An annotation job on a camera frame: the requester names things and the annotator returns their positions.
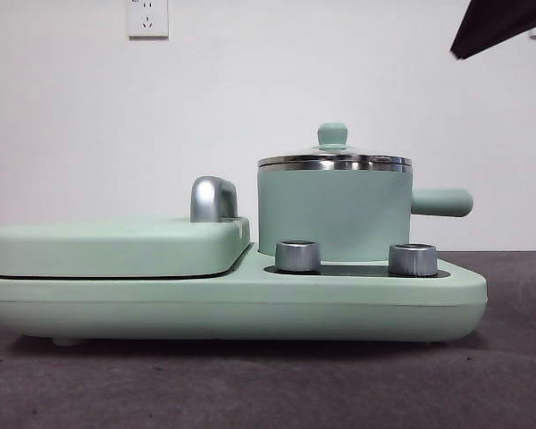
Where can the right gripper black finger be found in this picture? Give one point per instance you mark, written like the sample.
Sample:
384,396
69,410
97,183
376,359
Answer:
505,22

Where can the glass lid with green knob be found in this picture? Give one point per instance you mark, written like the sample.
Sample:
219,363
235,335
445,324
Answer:
332,134

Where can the squarish silver control knob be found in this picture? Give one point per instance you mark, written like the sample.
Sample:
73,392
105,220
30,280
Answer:
411,260

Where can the round silver control knob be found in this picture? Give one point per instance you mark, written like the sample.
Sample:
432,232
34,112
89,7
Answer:
297,257

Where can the mint green breakfast maker base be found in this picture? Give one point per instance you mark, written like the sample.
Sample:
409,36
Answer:
295,308

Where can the mint green hinged griddle cover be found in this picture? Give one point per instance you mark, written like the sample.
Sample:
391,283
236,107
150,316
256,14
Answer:
116,246

